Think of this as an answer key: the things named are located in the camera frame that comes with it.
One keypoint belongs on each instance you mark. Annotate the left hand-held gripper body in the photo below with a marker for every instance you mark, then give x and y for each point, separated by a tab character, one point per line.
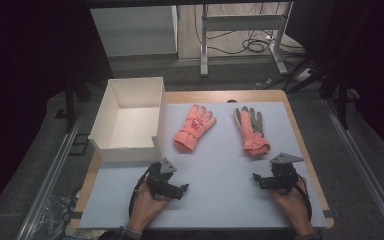
158	180

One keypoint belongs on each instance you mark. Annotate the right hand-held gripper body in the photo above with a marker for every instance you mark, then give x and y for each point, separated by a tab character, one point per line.
283	173

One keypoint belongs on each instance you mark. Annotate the pink glove with grey palm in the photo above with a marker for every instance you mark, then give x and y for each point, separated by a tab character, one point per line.
251	133

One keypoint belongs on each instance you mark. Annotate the white box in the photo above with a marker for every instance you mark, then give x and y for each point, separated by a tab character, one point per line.
130	126

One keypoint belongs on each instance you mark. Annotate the person's left hand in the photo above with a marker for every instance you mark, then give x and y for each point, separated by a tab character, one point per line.
146	208

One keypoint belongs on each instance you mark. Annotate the person's right hand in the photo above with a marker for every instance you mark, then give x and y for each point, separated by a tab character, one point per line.
291	206

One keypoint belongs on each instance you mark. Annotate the light blue table mat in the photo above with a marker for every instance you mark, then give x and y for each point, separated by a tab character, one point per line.
220	186

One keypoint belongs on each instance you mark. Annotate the black tape piece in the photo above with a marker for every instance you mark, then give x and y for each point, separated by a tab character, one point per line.
328	213
76	215

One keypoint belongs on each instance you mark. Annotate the black stand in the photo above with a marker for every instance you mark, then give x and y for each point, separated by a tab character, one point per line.
342	100
70	103

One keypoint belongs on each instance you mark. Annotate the white power strip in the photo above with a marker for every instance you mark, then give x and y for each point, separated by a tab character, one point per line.
303	75

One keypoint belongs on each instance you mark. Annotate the clear plastic bag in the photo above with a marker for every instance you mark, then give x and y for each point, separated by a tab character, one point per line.
55	216

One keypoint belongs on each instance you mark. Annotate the white cabinet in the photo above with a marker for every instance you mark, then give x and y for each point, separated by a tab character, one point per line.
133	30

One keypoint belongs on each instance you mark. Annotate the metal floor rail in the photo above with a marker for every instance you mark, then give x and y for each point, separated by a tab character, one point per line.
363	166
46	180

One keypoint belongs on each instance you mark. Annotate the black floor bracket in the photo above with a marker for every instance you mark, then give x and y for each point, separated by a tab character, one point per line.
79	144

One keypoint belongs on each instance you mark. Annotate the white metal desk frame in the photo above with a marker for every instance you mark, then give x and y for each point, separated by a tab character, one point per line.
243	23

